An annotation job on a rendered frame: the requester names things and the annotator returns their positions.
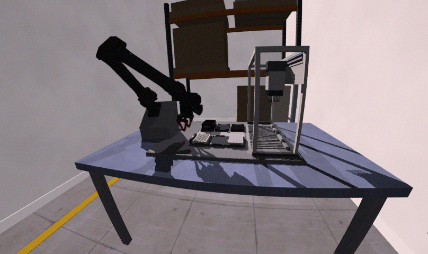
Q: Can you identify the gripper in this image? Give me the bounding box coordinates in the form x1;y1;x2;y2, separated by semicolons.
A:
176;104;194;131

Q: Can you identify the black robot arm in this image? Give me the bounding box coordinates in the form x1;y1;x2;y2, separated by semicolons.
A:
96;36;203;117

